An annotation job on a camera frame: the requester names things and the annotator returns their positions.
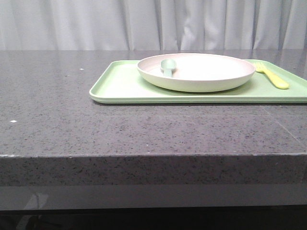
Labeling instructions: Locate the light green serving tray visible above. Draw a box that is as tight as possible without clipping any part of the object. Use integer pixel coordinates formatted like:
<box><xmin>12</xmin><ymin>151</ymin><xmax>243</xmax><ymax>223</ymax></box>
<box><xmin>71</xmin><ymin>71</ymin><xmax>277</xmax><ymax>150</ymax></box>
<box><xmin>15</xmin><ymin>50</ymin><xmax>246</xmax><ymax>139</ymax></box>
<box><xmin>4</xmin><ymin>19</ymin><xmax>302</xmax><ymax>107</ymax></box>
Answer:
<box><xmin>89</xmin><ymin>60</ymin><xmax>307</xmax><ymax>104</ymax></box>

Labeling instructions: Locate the white curtain backdrop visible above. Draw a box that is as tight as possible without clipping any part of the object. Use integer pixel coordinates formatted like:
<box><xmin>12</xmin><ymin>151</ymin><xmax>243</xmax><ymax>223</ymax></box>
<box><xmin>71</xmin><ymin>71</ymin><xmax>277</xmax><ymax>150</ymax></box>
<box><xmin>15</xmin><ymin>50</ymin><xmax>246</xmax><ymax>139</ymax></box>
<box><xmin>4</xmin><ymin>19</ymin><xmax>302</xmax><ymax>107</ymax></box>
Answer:
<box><xmin>0</xmin><ymin>0</ymin><xmax>307</xmax><ymax>50</ymax></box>

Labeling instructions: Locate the white round plate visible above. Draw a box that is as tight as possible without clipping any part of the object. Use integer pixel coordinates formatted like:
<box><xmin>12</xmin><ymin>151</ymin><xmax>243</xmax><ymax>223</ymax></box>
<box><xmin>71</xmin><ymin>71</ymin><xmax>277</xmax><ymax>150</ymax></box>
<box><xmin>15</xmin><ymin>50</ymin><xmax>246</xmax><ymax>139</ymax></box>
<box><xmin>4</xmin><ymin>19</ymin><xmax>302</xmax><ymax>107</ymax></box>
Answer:
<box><xmin>137</xmin><ymin>53</ymin><xmax>255</xmax><ymax>92</ymax></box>

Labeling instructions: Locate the yellow plastic fork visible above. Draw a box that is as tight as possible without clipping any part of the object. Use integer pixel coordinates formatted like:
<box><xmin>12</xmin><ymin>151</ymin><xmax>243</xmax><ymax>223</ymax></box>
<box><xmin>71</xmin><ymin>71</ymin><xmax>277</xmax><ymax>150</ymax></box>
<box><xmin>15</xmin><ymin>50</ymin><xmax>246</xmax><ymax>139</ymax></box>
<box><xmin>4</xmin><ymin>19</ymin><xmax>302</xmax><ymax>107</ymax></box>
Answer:
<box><xmin>254</xmin><ymin>62</ymin><xmax>290</xmax><ymax>90</ymax></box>

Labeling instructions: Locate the pale green plastic spoon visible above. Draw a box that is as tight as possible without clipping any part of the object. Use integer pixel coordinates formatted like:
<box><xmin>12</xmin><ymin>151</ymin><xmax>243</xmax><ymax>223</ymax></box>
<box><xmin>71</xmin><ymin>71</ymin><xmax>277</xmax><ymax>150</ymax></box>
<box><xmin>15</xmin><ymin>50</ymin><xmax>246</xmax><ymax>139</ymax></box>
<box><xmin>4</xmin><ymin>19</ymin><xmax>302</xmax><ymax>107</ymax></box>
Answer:
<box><xmin>161</xmin><ymin>58</ymin><xmax>177</xmax><ymax>78</ymax></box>

